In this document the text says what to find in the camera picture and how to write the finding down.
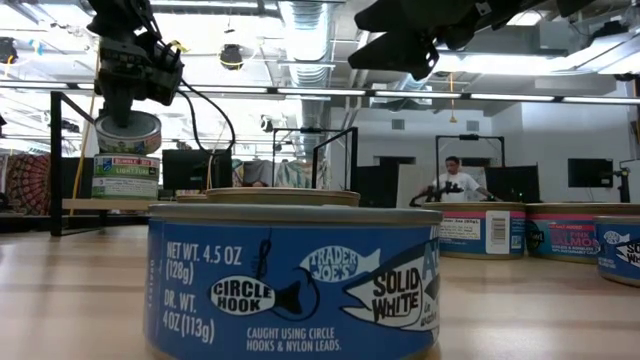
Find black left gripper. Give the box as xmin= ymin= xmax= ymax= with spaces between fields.
xmin=95 ymin=34 xmax=151 ymax=129

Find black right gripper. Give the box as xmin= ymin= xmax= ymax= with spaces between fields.
xmin=348 ymin=0 xmax=546 ymax=81

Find green white light tuna can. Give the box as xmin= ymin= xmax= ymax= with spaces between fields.
xmin=92 ymin=153 xmax=161 ymax=181
xmin=90 ymin=176 xmax=160 ymax=201
xmin=94 ymin=110 xmax=163 ymax=155

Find blue albacore tuna can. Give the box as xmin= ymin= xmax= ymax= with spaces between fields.
xmin=143 ymin=202 xmax=444 ymax=360
xmin=593 ymin=215 xmax=640 ymax=288

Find light wooden shelf board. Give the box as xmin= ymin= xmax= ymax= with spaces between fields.
xmin=62 ymin=198 xmax=177 ymax=212

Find dark cabinet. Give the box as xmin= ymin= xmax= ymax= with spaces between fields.
xmin=62 ymin=157 xmax=95 ymax=200

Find small hanging pendant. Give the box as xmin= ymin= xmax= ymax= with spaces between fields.
xmin=448 ymin=72 xmax=459 ymax=125

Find black ceiling dome device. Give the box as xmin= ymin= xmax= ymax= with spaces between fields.
xmin=219 ymin=43 xmax=245 ymax=71

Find black ceiling spotlight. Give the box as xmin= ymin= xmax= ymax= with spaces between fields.
xmin=0 ymin=37 xmax=19 ymax=65

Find black partition panel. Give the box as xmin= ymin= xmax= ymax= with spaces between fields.
xmin=357 ymin=155 xmax=401 ymax=209
xmin=484 ymin=164 xmax=541 ymax=204

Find hanging clothes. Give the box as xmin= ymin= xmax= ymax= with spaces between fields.
xmin=232 ymin=158 xmax=314 ymax=189

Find person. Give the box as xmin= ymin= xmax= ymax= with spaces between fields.
xmin=424 ymin=155 xmax=503 ymax=204

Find black tripod stand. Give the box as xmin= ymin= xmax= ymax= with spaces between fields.
xmin=613 ymin=167 xmax=632 ymax=204

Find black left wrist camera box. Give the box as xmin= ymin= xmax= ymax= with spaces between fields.
xmin=147 ymin=45 xmax=185 ymax=107

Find black metal shelf frame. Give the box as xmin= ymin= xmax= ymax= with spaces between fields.
xmin=0 ymin=91 xmax=360 ymax=237

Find large silver spiral duct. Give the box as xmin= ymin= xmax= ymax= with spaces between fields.
xmin=277 ymin=0 xmax=346 ymax=161

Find black frame rig with camera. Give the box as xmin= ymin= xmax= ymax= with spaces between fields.
xmin=435 ymin=133 xmax=506 ymax=201

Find thin black frame rig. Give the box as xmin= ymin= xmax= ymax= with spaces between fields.
xmin=272 ymin=127 xmax=347 ymax=191

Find black wall monitor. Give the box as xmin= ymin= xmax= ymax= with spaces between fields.
xmin=568 ymin=158 xmax=615 ymax=189

